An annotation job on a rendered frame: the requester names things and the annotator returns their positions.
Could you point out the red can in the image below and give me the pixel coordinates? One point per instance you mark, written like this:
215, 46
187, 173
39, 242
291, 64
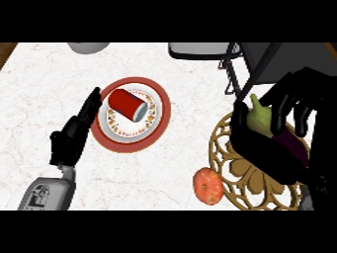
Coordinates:
128, 104

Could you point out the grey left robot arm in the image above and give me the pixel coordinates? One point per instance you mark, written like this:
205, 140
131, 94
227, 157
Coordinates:
50, 194

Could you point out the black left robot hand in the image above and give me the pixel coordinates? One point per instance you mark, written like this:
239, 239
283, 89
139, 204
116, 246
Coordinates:
72, 138

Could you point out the gold openwork placemat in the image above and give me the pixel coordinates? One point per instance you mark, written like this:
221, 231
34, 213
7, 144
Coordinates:
246, 178

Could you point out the orange pumpkin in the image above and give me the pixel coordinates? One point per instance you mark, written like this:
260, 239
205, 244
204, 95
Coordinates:
208, 186

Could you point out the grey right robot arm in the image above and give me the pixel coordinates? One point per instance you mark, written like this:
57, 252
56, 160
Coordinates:
307, 202

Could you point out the purple eggplant with green top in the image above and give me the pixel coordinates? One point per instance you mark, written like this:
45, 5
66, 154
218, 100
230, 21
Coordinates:
264, 120

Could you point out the white bowl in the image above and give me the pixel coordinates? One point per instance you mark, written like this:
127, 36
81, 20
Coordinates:
88, 47

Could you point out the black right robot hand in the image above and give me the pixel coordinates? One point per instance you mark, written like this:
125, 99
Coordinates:
322, 131

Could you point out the red rimmed patterned plate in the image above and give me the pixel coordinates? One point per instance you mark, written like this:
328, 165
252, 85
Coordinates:
149, 131

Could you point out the pale grey appliance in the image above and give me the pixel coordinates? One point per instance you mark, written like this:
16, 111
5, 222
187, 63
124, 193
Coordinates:
201, 50

